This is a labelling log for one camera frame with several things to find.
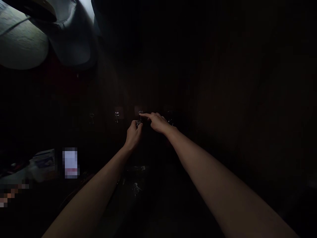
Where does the person's right hand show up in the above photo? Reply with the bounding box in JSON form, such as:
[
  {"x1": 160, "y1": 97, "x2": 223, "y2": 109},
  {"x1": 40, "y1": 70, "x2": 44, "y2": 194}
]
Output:
[{"x1": 139, "y1": 112, "x2": 178, "y2": 136}]

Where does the person's left hand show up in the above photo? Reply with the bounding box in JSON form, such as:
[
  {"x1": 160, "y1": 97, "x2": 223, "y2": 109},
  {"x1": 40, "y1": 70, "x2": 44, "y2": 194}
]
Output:
[{"x1": 124, "y1": 120, "x2": 144, "y2": 151}]

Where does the grey hanging garment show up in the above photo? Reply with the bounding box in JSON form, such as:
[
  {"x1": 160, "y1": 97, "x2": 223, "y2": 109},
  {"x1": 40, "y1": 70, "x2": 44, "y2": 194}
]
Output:
[{"x1": 17, "y1": 0, "x2": 104, "y2": 67}]

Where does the light grey hanging bag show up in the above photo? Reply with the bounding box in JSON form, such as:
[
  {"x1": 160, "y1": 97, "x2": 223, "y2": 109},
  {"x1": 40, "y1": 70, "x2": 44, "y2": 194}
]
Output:
[{"x1": 0, "y1": 10, "x2": 50, "y2": 70}]

